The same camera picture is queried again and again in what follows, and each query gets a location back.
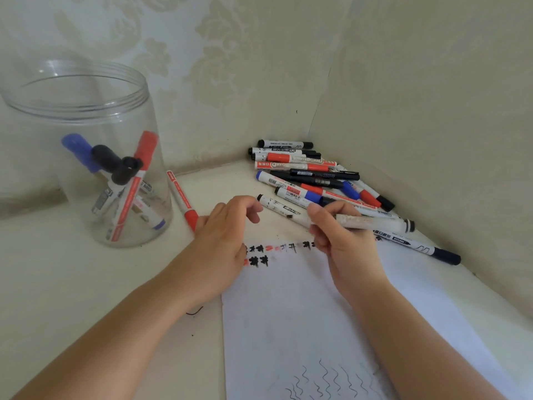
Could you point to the person's left hand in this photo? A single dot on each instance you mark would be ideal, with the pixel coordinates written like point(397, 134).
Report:
point(208, 262)

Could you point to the pile of assorted markers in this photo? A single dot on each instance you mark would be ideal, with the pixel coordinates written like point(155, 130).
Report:
point(316, 179)

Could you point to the person's right hand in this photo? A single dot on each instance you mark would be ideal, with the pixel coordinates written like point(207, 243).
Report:
point(354, 262)

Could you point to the person's right forearm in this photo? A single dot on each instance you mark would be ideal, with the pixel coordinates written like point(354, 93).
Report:
point(416, 354)

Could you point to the red cap white barrel marker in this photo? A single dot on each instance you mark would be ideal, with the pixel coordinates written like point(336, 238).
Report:
point(179, 193)

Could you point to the blue cap gold label marker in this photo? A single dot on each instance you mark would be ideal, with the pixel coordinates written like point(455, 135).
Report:
point(77, 147)

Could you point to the slim red striped marker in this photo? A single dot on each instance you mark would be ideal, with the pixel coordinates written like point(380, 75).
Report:
point(146, 145)

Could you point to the transparent plastic jar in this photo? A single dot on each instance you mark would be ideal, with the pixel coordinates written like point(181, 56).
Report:
point(104, 116)

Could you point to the white paper sheet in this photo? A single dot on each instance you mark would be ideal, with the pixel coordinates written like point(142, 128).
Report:
point(283, 329)

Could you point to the person's left forearm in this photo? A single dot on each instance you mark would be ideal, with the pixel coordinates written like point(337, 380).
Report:
point(104, 341)

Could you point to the white marker chunky black cap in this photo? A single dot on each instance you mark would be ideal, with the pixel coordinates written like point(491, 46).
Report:
point(125, 170)
point(104, 156)

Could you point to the long white black-cap marker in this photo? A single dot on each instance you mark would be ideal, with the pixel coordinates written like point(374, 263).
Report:
point(416, 246)

